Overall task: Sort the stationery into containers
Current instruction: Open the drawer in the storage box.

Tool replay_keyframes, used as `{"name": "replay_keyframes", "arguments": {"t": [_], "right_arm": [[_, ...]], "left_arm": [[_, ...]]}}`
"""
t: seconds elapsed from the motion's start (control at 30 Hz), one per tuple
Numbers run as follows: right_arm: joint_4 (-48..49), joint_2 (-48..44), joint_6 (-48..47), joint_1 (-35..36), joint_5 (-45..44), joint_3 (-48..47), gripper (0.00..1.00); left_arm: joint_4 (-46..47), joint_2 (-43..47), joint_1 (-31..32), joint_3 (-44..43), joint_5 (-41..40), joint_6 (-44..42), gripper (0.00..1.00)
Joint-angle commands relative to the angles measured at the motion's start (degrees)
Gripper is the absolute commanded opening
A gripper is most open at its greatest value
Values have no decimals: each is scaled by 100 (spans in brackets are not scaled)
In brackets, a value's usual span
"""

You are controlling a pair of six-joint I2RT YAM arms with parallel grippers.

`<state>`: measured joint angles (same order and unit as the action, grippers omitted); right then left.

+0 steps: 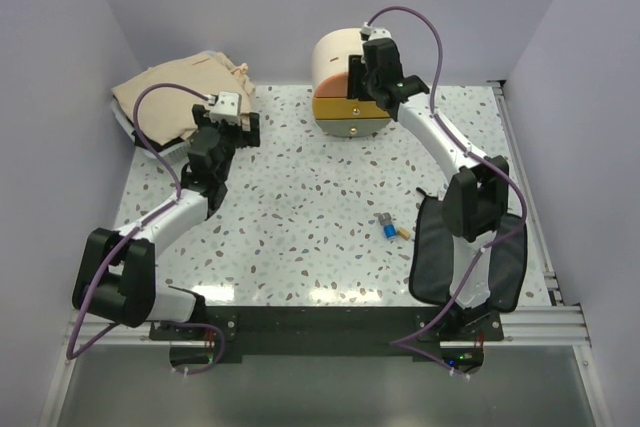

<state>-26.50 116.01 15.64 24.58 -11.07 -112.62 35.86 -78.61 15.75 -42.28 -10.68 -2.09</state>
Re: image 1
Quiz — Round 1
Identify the orange top drawer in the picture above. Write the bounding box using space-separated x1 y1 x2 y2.
314 71 349 98

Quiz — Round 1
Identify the cream round drawer organizer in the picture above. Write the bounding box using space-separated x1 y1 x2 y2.
312 30 394 139

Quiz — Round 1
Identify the yellow drawer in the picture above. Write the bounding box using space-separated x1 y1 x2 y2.
312 97 390 120

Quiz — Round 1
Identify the grey bottom drawer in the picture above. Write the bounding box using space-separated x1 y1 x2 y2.
316 118 390 138

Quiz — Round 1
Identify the blue grey small cylinder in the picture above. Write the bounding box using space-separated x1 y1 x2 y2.
378 212 397 240

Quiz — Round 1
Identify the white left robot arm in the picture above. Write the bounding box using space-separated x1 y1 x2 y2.
72 105 260 339

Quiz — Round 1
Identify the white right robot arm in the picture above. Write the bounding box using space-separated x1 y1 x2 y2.
348 32 509 340

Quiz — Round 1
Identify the white basket under bag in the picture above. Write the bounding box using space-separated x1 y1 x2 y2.
110 97 188 164

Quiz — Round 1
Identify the beige cloth bag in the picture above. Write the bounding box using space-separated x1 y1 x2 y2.
111 51 255 146

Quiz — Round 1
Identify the dark grey cloth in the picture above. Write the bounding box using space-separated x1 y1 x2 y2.
409 194 528 313

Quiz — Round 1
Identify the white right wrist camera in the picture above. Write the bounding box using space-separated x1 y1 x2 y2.
359 22 392 42

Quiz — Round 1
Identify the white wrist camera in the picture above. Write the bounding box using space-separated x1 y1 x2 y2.
359 22 392 42
207 91 242 125

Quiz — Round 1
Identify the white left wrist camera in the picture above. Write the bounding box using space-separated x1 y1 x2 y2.
207 91 242 125

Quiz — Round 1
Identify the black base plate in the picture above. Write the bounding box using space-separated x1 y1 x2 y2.
148 304 507 367

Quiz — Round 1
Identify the aluminium front rail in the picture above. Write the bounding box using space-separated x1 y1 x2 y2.
76 306 592 346

